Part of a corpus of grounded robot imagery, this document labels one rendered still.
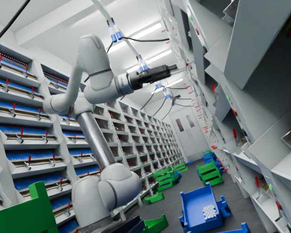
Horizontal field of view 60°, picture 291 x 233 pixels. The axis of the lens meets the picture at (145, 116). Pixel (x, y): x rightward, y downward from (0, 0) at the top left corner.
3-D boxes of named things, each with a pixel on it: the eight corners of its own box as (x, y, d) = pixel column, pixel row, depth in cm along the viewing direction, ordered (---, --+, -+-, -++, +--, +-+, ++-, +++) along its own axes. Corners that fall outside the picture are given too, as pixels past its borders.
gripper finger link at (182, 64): (167, 65, 102) (167, 65, 101) (184, 60, 100) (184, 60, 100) (169, 72, 101) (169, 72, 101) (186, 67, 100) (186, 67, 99)
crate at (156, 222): (124, 239, 189) (121, 229, 190) (144, 227, 203) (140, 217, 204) (149, 237, 168) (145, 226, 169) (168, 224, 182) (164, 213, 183)
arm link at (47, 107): (48, 92, 140) (70, 91, 149) (36, 96, 153) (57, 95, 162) (51, 115, 140) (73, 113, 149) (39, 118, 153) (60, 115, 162)
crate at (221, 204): (183, 231, 153) (178, 218, 155) (186, 221, 173) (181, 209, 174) (231, 215, 148) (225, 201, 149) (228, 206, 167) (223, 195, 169)
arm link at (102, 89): (119, 100, 103) (109, 69, 101) (86, 110, 107) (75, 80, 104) (125, 95, 114) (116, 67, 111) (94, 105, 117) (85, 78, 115)
